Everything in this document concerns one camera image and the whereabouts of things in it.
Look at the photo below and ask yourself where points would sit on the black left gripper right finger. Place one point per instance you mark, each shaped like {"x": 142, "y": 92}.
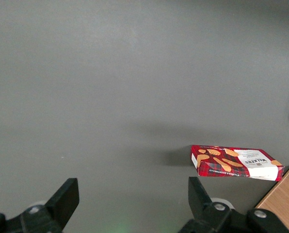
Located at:
{"x": 197, "y": 201}

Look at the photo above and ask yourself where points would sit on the wooden drawer cabinet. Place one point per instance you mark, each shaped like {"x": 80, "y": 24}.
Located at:
{"x": 282, "y": 196}

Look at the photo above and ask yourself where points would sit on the red cookie box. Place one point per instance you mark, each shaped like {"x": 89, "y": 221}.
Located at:
{"x": 231, "y": 165}

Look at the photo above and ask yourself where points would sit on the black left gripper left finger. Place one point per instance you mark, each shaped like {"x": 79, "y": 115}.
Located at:
{"x": 62, "y": 201}

